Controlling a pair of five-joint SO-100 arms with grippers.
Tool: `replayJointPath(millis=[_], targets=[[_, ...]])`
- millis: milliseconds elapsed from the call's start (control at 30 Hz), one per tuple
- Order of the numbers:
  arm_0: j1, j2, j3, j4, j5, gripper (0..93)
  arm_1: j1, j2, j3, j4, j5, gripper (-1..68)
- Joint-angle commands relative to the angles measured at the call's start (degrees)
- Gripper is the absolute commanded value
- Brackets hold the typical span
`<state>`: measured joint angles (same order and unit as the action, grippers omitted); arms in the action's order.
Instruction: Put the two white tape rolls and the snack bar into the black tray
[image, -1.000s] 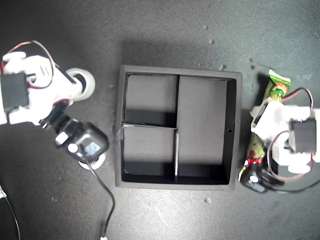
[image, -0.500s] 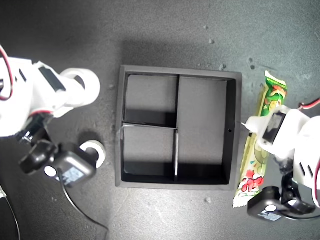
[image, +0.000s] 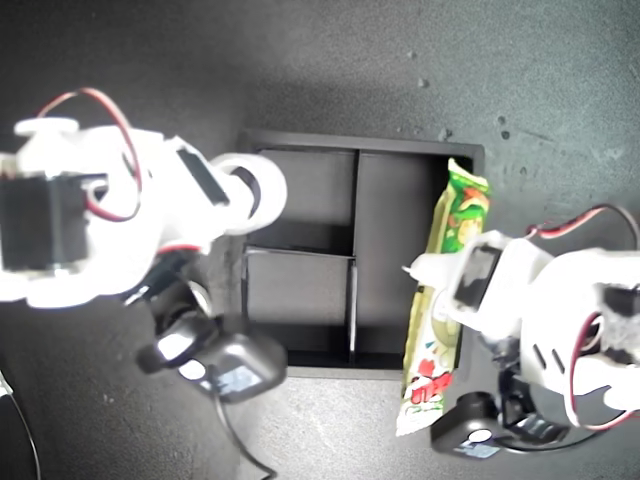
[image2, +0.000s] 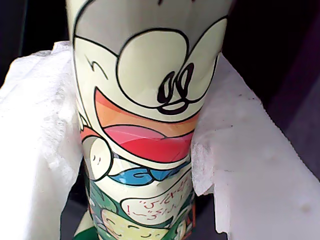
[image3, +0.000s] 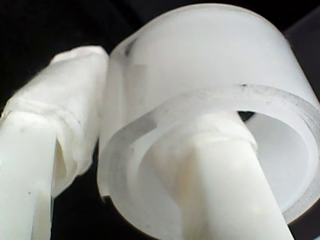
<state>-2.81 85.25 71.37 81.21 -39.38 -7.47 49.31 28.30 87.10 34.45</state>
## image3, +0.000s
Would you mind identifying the large plain white tape roll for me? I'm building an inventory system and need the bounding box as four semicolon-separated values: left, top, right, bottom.
96;3;320;225

